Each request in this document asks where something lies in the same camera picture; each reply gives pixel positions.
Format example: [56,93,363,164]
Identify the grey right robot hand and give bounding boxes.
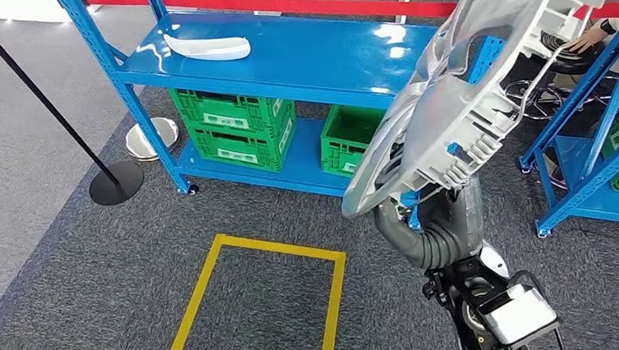
[373,176,487,263]

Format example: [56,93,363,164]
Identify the silver wheel hubcap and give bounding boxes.
[325,0,619,219]

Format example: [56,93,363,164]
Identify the blue metal shelf rack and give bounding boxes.
[54,0,519,256]
[508,0,619,240]

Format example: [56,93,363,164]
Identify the white plastic trim part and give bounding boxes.
[162,28,253,66]

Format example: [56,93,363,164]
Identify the black stool chrome base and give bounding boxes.
[498,27,619,124]

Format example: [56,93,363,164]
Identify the person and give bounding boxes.
[566,10,619,79]

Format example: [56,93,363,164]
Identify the red barrier belt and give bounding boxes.
[84,0,619,56]

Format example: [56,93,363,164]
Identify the white display block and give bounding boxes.
[0,0,218,27]

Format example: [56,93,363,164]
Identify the black camera cable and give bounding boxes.
[507,266,570,350]

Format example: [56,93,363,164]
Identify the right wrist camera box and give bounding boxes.
[475,280,562,350]

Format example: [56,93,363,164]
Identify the chrome stanchion post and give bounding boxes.
[124,115,181,163]

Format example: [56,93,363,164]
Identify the black stanchion post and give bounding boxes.
[0,0,147,214]

